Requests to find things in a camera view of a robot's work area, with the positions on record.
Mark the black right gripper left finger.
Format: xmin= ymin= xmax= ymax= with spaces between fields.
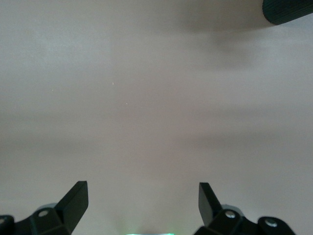
xmin=0 ymin=181 xmax=89 ymax=235

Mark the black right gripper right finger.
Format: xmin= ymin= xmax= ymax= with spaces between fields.
xmin=194 ymin=182 xmax=296 ymax=235

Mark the black ribbed cylinder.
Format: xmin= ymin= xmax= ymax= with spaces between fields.
xmin=262 ymin=0 xmax=313 ymax=26

